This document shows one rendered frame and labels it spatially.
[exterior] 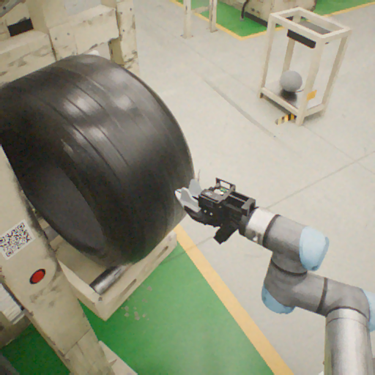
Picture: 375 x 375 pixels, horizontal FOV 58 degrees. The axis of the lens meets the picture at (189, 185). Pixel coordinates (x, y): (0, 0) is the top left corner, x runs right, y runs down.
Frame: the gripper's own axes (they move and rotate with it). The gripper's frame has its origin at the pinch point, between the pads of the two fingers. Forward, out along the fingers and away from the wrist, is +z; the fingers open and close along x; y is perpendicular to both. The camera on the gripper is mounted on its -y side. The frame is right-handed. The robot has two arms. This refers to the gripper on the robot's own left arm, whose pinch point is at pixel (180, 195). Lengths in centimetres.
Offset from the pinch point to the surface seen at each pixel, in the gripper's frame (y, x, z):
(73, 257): -38, 16, 41
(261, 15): -85, -416, 202
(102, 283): -29.0, 19.8, 18.1
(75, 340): -56, 33, 28
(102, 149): 18.0, 11.7, 8.8
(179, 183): 2.0, -1.8, 1.4
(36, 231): -0.4, 27.5, 21.5
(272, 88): -98, -243, 95
